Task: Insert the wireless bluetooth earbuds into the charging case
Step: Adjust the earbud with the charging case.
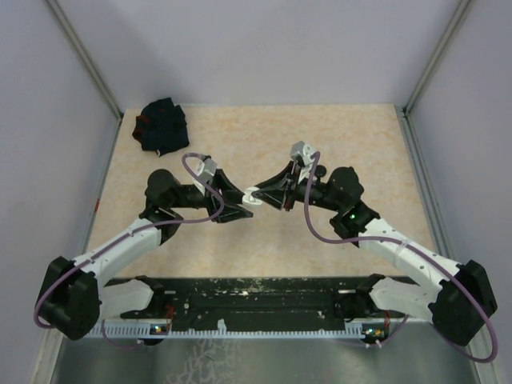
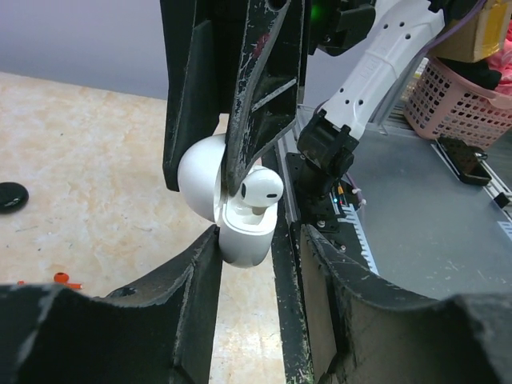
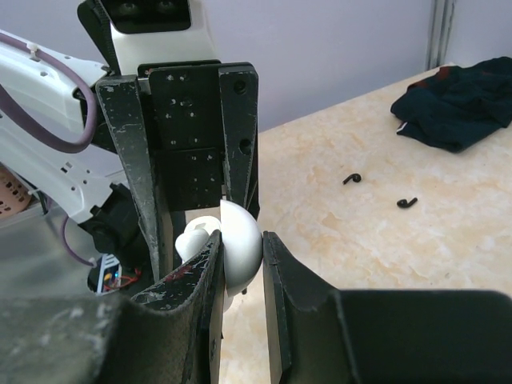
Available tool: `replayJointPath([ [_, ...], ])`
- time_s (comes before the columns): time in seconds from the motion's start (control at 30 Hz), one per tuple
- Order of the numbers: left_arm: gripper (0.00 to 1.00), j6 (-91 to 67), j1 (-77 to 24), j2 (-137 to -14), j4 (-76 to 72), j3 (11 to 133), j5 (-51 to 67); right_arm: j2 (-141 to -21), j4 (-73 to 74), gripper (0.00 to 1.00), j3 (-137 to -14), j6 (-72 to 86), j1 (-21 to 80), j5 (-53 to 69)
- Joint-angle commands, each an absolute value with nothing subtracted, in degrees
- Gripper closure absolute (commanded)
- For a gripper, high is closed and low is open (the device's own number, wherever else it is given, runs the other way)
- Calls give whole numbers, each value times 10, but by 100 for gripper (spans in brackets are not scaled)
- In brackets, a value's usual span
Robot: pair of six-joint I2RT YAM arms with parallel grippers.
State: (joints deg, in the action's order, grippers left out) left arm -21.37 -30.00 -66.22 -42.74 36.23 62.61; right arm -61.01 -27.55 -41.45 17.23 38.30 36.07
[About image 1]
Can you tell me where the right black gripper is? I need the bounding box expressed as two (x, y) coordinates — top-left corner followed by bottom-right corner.
(253, 161), (343, 212)

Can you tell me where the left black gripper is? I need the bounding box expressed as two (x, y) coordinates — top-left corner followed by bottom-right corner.
(170, 168), (255, 223)

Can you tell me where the white charging case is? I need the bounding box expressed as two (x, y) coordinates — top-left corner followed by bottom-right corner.
(242, 186), (263, 206)

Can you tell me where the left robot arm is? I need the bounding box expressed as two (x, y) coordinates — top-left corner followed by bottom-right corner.
(34, 169), (255, 340)

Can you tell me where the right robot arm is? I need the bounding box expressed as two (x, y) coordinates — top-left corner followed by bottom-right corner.
(243, 162), (497, 346)

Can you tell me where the dark crumpled cloth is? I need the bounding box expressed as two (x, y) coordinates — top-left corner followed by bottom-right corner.
(132, 98), (190, 157)

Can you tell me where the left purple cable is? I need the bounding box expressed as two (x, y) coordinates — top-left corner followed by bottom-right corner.
(34, 153), (225, 329)

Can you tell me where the purple cable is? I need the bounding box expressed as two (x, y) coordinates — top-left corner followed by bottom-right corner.
(303, 150), (500, 364)
(34, 153), (225, 329)

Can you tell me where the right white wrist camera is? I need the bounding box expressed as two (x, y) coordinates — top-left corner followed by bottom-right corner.
(290, 141), (317, 184)

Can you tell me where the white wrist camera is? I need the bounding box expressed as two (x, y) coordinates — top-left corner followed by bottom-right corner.
(290, 141), (317, 184)
(194, 154), (218, 194)

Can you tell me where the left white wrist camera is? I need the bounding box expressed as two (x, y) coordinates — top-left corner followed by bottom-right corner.
(194, 154), (218, 194)

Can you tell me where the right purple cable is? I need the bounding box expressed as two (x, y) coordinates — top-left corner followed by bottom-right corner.
(303, 150), (500, 364)

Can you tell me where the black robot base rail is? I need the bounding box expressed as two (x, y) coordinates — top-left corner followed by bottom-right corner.
(120, 277), (402, 331)

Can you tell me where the white cable duct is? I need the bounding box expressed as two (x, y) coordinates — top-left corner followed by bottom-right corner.
(86, 321), (384, 340)

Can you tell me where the right aluminium frame post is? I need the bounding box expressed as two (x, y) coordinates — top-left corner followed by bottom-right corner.
(402, 0), (474, 118)

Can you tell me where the aluminium frame post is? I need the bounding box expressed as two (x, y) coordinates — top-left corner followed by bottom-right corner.
(42, 0), (123, 122)
(402, 0), (474, 118)

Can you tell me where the left aluminium frame post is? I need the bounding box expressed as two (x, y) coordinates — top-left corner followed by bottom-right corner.
(42, 0), (123, 122)

